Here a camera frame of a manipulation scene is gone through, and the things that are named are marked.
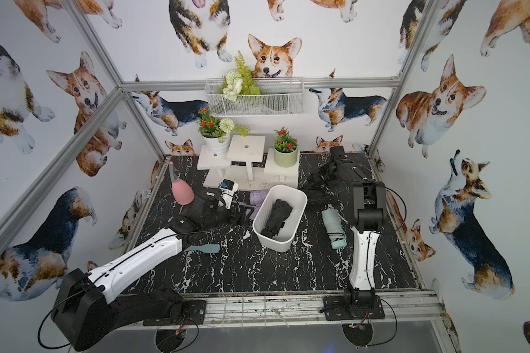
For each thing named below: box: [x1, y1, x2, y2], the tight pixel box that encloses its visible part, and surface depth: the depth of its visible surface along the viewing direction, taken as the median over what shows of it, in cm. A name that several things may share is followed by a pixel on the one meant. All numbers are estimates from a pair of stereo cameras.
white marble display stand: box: [196, 135, 300, 191], surface depth 100 cm
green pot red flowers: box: [273, 126, 299, 168], surface depth 90 cm
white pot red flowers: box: [195, 106, 251, 157], surface depth 93 cm
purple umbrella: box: [245, 189, 269, 220], surface depth 100 cm
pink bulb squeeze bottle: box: [168, 161, 195, 206], surface depth 99 cm
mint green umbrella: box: [322, 207, 347, 251], surface depth 93 cm
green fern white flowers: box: [220, 50, 262, 103], surface depth 82 cm
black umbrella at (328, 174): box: [318, 166, 338, 197], surface depth 99 cm
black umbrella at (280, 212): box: [260, 199, 293, 239], surface depth 95 cm
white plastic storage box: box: [252, 185, 308, 253], surface depth 94 cm
